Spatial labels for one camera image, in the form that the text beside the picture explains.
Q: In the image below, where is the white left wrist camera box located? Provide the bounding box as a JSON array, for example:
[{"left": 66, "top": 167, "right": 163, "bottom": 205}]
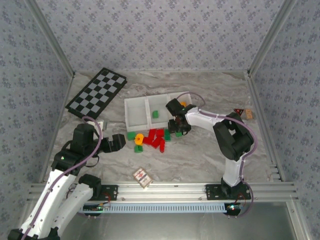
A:
[{"left": 87, "top": 119, "right": 110, "bottom": 131}]

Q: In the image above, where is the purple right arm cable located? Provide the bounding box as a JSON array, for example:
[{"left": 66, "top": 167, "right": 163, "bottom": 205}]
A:
[{"left": 174, "top": 91, "right": 258, "bottom": 219}]

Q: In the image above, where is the aluminium side rail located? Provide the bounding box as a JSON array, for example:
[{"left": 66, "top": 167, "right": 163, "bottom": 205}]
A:
[
  {"left": 244, "top": 72, "right": 286, "bottom": 182},
  {"left": 38, "top": 72, "right": 76, "bottom": 185}
]

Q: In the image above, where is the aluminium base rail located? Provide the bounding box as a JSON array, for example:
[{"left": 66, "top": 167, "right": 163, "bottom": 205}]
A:
[{"left": 27, "top": 182, "right": 300, "bottom": 202}]

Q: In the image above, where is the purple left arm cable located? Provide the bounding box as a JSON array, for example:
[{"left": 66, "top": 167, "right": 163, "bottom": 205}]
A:
[{"left": 21, "top": 116, "right": 111, "bottom": 219}]

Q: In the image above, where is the aluminium corner post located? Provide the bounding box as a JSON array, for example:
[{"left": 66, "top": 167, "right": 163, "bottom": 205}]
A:
[
  {"left": 246, "top": 0, "right": 300, "bottom": 77},
  {"left": 24, "top": 0, "right": 76, "bottom": 77}
]

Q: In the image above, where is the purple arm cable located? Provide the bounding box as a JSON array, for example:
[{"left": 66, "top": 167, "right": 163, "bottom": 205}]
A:
[
  {"left": 21, "top": 116, "right": 111, "bottom": 219},
  {"left": 174, "top": 91, "right": 258, "bottom": 219}
]

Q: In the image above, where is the grey slotted cable duct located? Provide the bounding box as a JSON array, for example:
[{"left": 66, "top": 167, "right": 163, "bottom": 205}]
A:
[{"left": 77, "top": 202, "right": 227, "bottom": 214}]

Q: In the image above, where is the small card box red print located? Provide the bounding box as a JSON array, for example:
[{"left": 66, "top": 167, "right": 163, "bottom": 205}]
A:
[{"left": 131, "top": 166, "right": 154, "bottom": 189}]

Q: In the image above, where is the black and grey chessboard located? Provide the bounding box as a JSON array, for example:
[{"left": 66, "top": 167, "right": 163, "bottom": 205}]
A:
[{"left": 65, "top": 67, "right": 129, "bottom": 120}]

